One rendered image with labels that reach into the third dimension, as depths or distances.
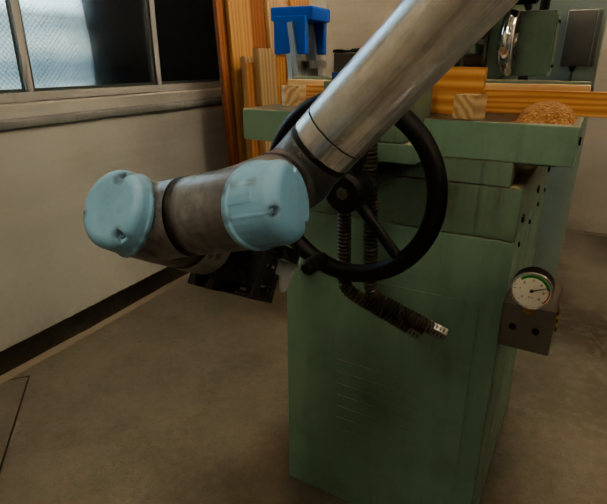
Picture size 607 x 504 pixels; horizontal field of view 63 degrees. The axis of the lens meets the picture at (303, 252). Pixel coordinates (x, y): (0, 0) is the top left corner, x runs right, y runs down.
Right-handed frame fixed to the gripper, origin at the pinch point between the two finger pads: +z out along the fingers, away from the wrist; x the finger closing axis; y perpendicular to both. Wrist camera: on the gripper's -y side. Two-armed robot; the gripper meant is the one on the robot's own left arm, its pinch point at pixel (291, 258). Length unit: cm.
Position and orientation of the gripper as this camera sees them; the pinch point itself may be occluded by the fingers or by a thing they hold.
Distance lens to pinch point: 75.1
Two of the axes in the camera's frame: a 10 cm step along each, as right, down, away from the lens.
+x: 8.7, 1.8, -4.6
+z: 4.3, 2.0, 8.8
